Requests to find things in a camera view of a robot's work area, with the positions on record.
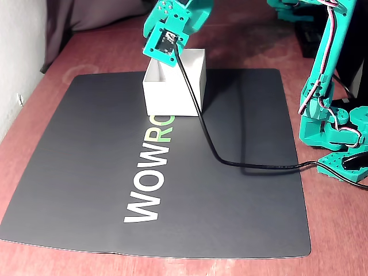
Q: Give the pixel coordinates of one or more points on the black clamp knob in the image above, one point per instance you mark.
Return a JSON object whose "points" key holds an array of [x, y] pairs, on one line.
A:
{"points": [[355, 162]]}

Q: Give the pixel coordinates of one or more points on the small white wall fitting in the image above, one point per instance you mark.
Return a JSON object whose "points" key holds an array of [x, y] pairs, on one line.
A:
{"points": [[20, 99]]}

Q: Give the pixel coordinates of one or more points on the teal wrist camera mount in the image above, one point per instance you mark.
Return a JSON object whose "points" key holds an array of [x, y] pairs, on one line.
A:
{"points": [[151, 47]]}

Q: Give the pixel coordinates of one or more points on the grey cloth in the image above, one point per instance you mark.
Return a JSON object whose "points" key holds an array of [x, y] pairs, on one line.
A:
{"points": [[86, 14]]}

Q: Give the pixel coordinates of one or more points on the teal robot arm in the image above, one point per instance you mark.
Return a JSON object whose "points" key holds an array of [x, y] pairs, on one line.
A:
{"points": [[316, 129]]}

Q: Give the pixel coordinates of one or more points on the teal leader arm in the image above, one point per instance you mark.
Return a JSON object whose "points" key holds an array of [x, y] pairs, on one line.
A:
{"points": [[293, 14]]}

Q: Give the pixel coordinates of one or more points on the white open box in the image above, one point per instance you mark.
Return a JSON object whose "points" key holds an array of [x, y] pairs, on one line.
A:
{"points": [[172, 97]]}

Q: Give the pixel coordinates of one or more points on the black mat with WOWRO print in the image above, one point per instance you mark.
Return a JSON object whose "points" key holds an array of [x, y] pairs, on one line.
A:
{"points": [[72, 143]]}

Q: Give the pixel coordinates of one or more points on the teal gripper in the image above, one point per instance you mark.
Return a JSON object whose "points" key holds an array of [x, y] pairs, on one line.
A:
{"points": [[192, 32]]}

